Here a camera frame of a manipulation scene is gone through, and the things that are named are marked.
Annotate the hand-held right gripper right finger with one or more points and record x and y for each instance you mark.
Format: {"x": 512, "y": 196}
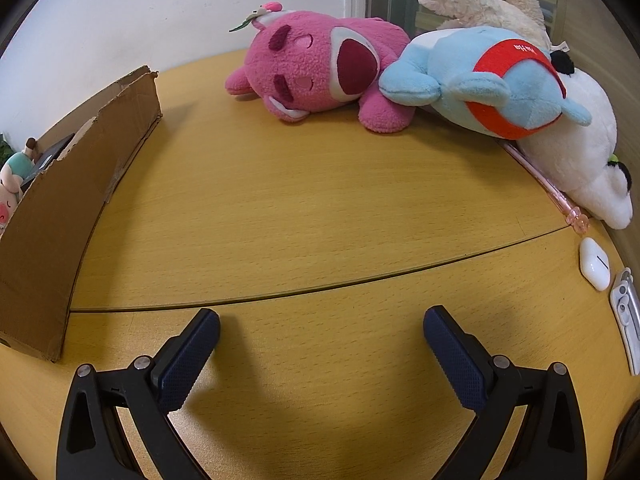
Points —
{"x": 457, "y": 360}

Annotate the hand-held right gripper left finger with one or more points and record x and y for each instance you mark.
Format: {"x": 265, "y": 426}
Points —
{"x": 192, "y": 360}

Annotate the brown cardboard box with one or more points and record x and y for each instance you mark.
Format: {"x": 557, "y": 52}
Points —
{"x": 75, "y": 200}

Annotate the white earbuds case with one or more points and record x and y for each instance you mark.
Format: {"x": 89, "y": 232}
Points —
{"x": 594, "y": 262}

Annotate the pink pen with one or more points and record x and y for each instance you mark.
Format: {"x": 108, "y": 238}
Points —
{"x": 550, "y": 187}

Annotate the white plush toy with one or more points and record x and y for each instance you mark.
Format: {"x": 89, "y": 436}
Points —
{"x": 585, "y": 160}

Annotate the black box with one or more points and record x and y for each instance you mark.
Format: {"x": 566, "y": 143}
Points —
{"x": 50, "y": 152}

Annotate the pink and teal pig plush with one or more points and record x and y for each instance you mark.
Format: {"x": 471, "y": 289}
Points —
{"x": 12, "y": 175}

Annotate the green plant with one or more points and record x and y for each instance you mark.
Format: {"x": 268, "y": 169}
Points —
{"x": 3, "y": 147}

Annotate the light blue plush toy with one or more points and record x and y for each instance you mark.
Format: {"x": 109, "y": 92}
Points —
{"x": 450, "y": 75}

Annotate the pink bear plush toy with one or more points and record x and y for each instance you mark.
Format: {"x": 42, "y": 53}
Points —
{"x": 310, "y": 70}

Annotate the cream rabbit plush toy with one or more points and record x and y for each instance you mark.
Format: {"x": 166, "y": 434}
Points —
{"x": 500, "y": 5}

